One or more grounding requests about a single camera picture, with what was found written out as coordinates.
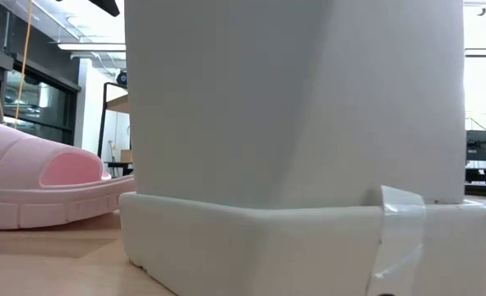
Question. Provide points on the pink slide sandal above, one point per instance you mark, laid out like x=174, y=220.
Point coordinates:
x=20, y=197

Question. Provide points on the dark background table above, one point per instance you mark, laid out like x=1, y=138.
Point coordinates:
x=117, y=164

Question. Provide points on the black aluminium table frame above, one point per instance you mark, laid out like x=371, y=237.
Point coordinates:
x=485, y=189

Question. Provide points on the clear tape strip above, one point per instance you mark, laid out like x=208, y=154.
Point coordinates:
x=403, y=230

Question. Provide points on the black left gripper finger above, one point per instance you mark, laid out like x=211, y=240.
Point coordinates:
x=105, y=6

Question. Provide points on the long ceiling light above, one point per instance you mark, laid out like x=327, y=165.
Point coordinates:
x=90, y=47
x=485, y=52

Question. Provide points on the dark round background object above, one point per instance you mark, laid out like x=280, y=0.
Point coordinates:
x=122, y=78

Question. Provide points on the cardboard box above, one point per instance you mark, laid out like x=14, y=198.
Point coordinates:
x=126, y=155

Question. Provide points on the wooden shelf with black frame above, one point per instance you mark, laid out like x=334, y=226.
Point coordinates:
x=103, y=123

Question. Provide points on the dark green machine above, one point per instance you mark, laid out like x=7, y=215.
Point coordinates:
x=479, y=148

